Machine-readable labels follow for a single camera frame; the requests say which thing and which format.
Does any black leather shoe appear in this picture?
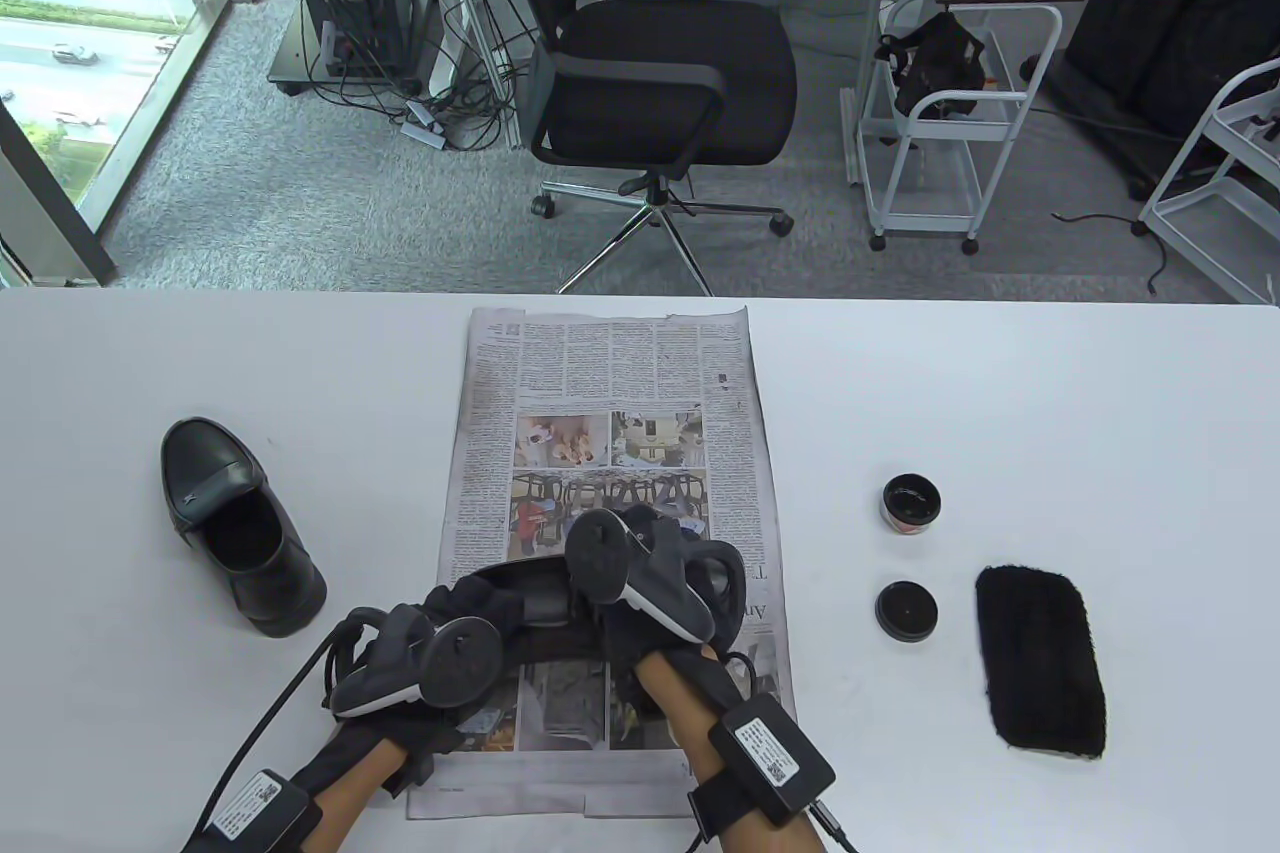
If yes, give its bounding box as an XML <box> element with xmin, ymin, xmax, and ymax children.
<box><xmin>160</xmin><ymin>418</ymin><xmax>328</xmax><ymax>637</ymax></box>
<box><xmin>440</xmin><ymin>543</ymin><xmax>747</xmax><ymax>669</ymax></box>

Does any white power strip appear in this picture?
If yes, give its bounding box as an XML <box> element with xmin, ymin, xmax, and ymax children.
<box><xmin>400</xmin><ymin>98</ymin><xmax>449</xmax><ymax>148</ymax></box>

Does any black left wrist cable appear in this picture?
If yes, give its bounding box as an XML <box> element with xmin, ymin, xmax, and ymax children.
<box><xmin>180</xmin><ymin>605</ymin><xmax>386</xmax><ymax>853</ymax></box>

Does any black floor cable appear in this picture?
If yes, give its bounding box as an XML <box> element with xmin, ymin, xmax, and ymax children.
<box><xmin>1052</xmin><ymin>211</ymin><xmax>1171</xmax><ymax>296</ymax></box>

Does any black shoe polish lid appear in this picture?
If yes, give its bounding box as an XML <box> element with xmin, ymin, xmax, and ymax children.
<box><xmin>876</xmin><ymin>580</ymin><xmax>939</xmax><ymax>640</ymax></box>

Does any person's left hand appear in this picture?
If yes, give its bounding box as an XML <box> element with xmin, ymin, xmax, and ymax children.
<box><xmin>322</xmin><ymin>581</ymin><xmax>523</xmax><ymax>754</ymax></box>

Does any white wheeled cart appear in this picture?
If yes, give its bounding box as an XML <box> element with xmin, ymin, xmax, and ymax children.
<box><xmin>858</xmin><ymin>0</ymin><xmax>1063</xmax><ymax>256</ymax></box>

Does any glass window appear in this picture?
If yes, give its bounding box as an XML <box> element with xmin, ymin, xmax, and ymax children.
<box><xmin>0</xmin><ymin>0</ymin><xmax>263</xmax><ymax>286</ymax></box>

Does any white shelf cart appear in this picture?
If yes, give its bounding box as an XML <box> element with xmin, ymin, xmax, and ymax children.
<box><xmin>1138</xmin><ymin>58</ymin><xmax>1280</xmax><ymax>306</ymax></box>

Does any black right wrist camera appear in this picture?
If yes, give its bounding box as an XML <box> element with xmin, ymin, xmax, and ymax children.
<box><xmin>686</xmin><ymin>693</ymin><xmax>837</xmax><ymax>844</ymax></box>

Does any black fuzzy cloth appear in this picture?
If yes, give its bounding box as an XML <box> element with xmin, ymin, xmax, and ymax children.
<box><xmin>975</xmin><ymin>565</ymin><xmax>1108</xmax><ymax>759</ymax></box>

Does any person's left forearm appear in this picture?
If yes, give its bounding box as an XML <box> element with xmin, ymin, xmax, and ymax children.
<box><xmin>290</xmin><ymin>728</ymin><xmax>441</xmax><ymax>853</ymax></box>

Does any bundle of black cables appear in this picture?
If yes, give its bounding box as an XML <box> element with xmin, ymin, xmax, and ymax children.
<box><xmin>300</xmin><ymin>0</ymin><xmax>546</xmax><ymax>152</ymax></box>

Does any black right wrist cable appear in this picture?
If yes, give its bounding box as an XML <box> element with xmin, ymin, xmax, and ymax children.
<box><xmin>808</xmin><ymin>796</ymin><xmax>863</xmax><ymax>853</ymax></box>

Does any printed newspaper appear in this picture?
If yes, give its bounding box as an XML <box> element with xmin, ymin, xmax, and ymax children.
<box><xmin>405</xmin><ymin>303</ymin><xmax>798</xmax><ymax>819</ymax></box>

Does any person's right forearm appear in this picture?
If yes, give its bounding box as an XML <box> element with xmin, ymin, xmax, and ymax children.
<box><xmin>635</xmin><ymin>648</ymin><xmax>831</xmax><ymax>853</ymax></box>

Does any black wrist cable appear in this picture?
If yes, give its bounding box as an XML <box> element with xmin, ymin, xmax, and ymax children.
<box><xmin>180</xmin><ymin>605</ymin><xmax>386</xmax><ymax>853</ymax></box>
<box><xmin>808</xmin><ymin>796</ymin><xmax>863</xmax><ymax>853</ymax></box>

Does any shoe polish jar red label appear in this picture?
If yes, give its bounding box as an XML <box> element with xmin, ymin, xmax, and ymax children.
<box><xmin>880</xmin><ymin>473</ymin><xmax>943</xmax><ymax>534</ymax></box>

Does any black office chair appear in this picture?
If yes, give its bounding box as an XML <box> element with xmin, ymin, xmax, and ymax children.
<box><xmin>470</xmin><ymin>0</ymin><xmax>798</xmax><ymax>296</ymax></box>

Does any person's right hand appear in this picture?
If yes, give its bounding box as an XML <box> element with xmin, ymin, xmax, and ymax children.
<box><xmin>598</xmin><ymin>543</ymin><xmax>747</xmax><ymax>694</ymax></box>

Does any black fabric screen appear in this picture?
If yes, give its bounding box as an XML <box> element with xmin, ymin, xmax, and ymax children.
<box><xmin>1020</xmin><ymin>0</ymin><xmax>1280</xmax><ymax>202</ymax></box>

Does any black bag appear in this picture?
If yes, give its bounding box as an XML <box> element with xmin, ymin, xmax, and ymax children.
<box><xmin>877</xmin><ymin>11</ymin><xmax>988</xmax><ymax>120</ymax></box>

